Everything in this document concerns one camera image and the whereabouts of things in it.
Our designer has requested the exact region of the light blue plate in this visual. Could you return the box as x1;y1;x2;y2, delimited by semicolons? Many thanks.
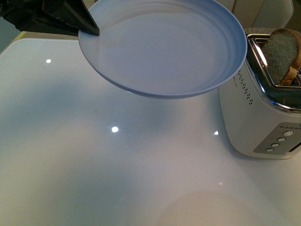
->
78;0;247;99

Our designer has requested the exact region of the white chrome two-slot toaster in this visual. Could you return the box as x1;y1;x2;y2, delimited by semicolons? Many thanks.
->
218;28;301;159

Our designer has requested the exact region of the beige chair right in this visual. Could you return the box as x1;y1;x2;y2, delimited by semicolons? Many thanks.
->
218;0;293;28

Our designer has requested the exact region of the brown bread slice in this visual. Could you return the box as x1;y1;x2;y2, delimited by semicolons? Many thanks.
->
261;29;301;85

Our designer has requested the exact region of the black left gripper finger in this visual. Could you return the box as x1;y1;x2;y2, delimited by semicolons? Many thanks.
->
2;0;100;36

